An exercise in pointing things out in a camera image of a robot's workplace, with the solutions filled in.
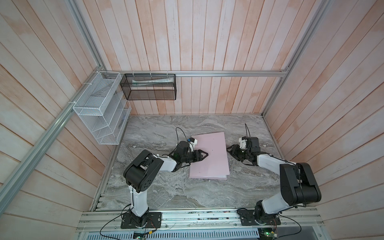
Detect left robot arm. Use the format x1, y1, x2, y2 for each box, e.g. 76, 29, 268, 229
123, 138, 209, 222

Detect white wire mesh rack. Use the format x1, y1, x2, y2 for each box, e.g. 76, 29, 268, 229
73, 72, 132, 145

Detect right base black cable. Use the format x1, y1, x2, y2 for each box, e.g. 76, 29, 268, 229
269, 212, 303, 239

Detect black mesh basket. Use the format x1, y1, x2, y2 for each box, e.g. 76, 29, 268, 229
120, 74, 177, 101

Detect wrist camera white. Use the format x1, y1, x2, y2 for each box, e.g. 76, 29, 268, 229
239, 137, 248, 150
187, 138, 198, 151

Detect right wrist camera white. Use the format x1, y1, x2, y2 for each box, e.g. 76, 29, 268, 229
239, 137, 248, 150

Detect pink folder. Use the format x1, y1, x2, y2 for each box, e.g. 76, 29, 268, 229
189, 132, 230, 180

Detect left rear aluminium post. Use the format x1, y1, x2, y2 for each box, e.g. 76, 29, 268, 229
67, 0, 105, 70

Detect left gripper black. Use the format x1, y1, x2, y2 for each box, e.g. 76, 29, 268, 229
181, 149, 209, 163

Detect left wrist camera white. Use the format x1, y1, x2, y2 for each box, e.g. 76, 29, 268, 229
187, 138, 198, 151

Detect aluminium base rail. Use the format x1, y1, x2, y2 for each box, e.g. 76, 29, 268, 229
76, 207, 325, 232

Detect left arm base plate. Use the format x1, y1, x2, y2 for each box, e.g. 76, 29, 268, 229
121, 212, 162, 229

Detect horizontal aluminium frame bar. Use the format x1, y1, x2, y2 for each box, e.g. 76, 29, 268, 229
106, 70, 288, 77

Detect right aluminium frame post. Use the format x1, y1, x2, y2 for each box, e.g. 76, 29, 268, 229
261, 1, 334, 119

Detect left aluminium frame bar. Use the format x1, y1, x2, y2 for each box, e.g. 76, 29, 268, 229
1, 66, 105, 215

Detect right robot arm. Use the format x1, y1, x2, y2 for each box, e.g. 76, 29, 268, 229
227, 137, 322, 223

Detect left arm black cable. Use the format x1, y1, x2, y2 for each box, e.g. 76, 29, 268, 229
175, 126, 188, 145

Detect papers in black basket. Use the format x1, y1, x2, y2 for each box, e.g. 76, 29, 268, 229
131, 77, 175, 87

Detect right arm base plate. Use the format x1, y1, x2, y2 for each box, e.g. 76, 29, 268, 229
236, 208, 281, 226

